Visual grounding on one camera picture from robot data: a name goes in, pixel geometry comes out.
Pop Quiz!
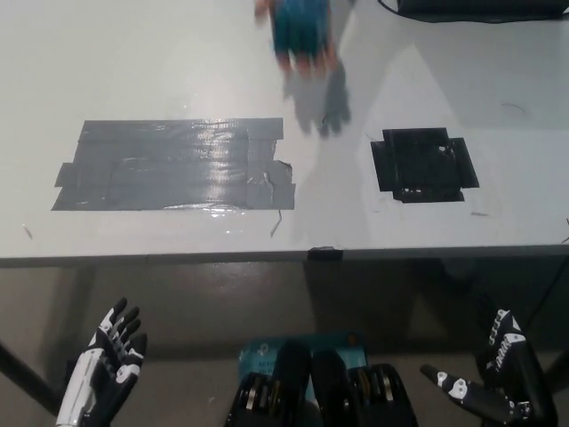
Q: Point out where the robot right hand white black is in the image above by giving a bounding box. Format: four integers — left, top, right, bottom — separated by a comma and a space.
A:
420, 306, 559, 427

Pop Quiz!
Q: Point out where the person's hand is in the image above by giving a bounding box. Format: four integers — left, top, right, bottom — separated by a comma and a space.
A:
253, 0, 352, 77

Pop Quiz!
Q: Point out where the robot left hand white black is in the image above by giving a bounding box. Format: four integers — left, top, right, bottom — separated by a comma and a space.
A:
55, 296, 148, 427

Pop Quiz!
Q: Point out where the teal rubik's cube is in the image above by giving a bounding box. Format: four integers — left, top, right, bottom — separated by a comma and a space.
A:
269, 0, 334, 57

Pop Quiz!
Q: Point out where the black tape square patch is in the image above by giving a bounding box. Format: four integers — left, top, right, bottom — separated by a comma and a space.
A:
370, 127, 481, 205

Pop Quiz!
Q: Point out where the black flat device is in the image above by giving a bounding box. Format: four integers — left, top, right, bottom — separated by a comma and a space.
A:
395, 0, 569, 21

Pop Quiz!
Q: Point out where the small black tape strip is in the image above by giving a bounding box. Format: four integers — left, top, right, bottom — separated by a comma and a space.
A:
307, 246, 344, 262

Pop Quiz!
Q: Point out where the grey duct tape patch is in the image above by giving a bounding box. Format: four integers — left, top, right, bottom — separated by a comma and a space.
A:
51, 117, 297, 213

